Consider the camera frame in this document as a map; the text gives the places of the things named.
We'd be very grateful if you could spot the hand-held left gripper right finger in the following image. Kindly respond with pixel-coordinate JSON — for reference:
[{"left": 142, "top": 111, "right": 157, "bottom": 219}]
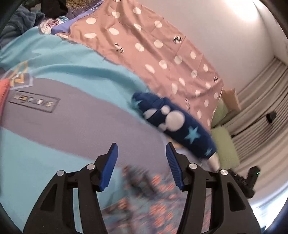
[{"left": 166, "top": 142, "right": 262, "bottom": 234}]

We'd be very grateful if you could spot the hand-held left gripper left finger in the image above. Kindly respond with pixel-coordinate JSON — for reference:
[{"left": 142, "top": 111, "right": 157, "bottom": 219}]
[{"left": 22, "top": 143, "right": 119, "bottom": 234}]

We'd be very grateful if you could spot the teal floral garment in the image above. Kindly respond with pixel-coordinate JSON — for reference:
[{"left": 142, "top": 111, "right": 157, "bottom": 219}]
[{"left": 100, "top": 165, "right": 213, "bottom": 234}]

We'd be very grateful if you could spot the black clothes pile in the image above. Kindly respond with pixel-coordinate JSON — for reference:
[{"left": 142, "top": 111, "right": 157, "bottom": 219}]
[{"left": 40, "top": 0, "right": 69, "bottom": 16}]

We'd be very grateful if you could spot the folded white garment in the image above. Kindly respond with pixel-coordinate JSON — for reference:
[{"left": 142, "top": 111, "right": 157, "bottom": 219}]
[{"left": 206, "top": 152, "right": 222, "bottom": 172}]

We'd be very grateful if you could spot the navy star fleece garment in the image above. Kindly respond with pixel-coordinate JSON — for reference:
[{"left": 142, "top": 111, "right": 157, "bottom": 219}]
[{"left": 132, "top": 92, "right": 217, "bottom": 159}]

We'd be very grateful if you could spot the green pillow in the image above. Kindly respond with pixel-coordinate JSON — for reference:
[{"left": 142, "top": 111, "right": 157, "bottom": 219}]
[
  {"left": 210, "top": 127, "right": 240, "bottom": 169},
  {"left": 211, "top": 99, "right": 234, "bottom": 127}
]

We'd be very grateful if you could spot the beige pillow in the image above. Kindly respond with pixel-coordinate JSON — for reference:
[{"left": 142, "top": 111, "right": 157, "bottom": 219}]
[{"left": 222, "top": 88, "right": 241, "bottom": 111}]

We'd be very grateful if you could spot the beige curtain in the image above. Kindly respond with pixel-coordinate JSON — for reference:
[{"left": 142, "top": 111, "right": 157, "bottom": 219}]
[{"left": 229, "top": 56, "right": 288, "bottom": 203}]

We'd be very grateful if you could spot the teal and grey shirt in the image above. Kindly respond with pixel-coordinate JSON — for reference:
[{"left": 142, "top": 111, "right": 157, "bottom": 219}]
[{"left": 0, "top": 26, "right": 216, "bottom": 228}]

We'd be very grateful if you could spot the pink polka dot sheet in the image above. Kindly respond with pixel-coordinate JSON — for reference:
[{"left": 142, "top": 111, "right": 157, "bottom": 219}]
[{"left": 67, "top": 0, "right": 224, "bottom": 127}]

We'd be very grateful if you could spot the folded pink garment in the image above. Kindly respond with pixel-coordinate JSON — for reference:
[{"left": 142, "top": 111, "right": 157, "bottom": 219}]
[{"left": 0, "top": 79, "right": 10, "bottom": 117}]

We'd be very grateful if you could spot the purple patterned cloth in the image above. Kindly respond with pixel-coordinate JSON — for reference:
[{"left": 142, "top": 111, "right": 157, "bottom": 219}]
[{"left": 39, "top": 0, "right": 107, "bottom": 35}]

